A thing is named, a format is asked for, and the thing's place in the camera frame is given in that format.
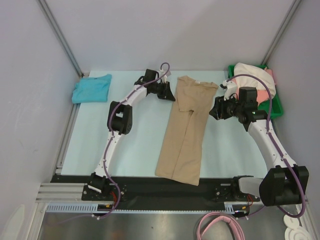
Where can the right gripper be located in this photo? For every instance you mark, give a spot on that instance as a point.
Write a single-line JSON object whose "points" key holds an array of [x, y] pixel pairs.
{"points": [[220, 110]]}

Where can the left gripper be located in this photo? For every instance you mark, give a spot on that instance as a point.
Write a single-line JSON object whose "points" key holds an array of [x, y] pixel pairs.
{"points": [[166, 92]]}

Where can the tan t-shirt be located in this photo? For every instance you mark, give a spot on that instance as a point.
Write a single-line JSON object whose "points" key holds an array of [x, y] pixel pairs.
{"points": [[181, 152]]}

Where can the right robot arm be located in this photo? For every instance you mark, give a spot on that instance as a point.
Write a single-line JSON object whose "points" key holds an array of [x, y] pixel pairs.
{"points": [[285, 182]]}

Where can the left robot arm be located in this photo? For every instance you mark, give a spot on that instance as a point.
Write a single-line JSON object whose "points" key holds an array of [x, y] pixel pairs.
{"points": [[120, 122]]}

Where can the pink t-shirt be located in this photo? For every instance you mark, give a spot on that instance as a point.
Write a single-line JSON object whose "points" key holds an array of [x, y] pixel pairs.
{"points": [[268, 79]]}

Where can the white t-shirt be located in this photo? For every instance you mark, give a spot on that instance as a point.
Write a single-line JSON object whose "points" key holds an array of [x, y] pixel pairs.
{"points": [[247, 76]]}

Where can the green plastic tray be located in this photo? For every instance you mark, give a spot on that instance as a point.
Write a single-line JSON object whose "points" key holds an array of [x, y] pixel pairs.
{"points": [[277, 108]]}

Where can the folded teal t-shirt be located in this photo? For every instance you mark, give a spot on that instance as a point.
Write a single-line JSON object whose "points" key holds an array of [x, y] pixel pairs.
{"points": [[92, 90]]}

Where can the white round discs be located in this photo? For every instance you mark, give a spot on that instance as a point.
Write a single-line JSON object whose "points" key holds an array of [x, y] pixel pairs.
{"points": [[293, 229]]}

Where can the white object bottom left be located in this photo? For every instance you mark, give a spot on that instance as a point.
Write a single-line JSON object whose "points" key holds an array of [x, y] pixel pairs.
{"points": [[14, 224]]}

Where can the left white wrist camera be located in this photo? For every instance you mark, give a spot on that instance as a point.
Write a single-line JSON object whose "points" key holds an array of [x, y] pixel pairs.
{"points": [[164, 75]]}

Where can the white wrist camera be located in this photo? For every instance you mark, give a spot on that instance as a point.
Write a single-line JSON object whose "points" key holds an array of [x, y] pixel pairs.
{"points": [[164, 75], [230, 88]]}

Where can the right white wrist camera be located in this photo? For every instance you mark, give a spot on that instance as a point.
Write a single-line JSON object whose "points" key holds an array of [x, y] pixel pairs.
{"points": [[230, 88]]}

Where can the white slotted cable duct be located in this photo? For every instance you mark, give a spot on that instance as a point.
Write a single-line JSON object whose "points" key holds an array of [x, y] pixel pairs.
{"points": [[232, 208]]}

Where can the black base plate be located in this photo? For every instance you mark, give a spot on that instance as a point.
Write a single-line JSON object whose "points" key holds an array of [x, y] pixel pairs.
{"points": [[159, 191]]}

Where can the right aluminium frame post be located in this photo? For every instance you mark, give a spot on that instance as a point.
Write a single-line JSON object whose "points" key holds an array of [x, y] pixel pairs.
{"points": [[289, 16]]}

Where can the aluminium frame post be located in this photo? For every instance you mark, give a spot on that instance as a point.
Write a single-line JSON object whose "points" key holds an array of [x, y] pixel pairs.
{"points": [[289, 16], [54, 25]]}

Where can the left aluminium frame post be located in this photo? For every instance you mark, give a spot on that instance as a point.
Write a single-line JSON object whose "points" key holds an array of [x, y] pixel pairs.
{"points": [[54, 25]]}

